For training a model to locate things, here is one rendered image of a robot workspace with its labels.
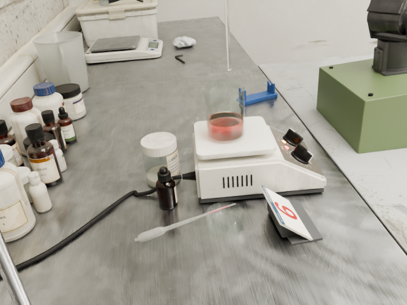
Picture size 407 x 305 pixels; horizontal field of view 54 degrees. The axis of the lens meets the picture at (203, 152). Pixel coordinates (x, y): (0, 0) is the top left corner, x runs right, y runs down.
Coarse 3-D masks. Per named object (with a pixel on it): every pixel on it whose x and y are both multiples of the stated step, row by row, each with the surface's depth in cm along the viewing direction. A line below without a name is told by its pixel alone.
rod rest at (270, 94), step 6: (270, 84) 98; (270, 90) 98; (246, 96) 95; (252, 96) 97; (258, 96) 97; (264, 96) 97; (270, 96) 97; (276, 96) 98; (246, 102) 95; (252, 102) 96
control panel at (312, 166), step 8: (272, 128) 69; (280, 136) 68; (280, 144) 65; (288, 144) 66; (304, 144) 70; (288, 152) 63; (288, 160) 60; (296, 160) 62; (312, 160) 65; (312, 168) 62
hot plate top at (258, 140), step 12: (252, 120) 67; (264, 120) 67; (204, 132) 65; (252, 132) 63; (264, 132) 63; (204, 144) 61; (216, 144) 61; (228, 144) 61; (240, 144) 60; (252, 144) 60; (264, 144) 60; (204, 156) 58; (216, 156) 58; (228, 156) 59; (240, 156) 59
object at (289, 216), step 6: (270, 192) 58; (276, 198) 58; (282, 198) 60; (276, 204) 56; (282, 204) 58; (288, 204) 59; (282, 210) 55; (288, 210) 57; (282, 216) 53; (288, 216) 55; (294, 216) 57; (288, 222) 53; (294, 222) 54; (294, 228) 52; (300, 228) 54; (306, 234) 53
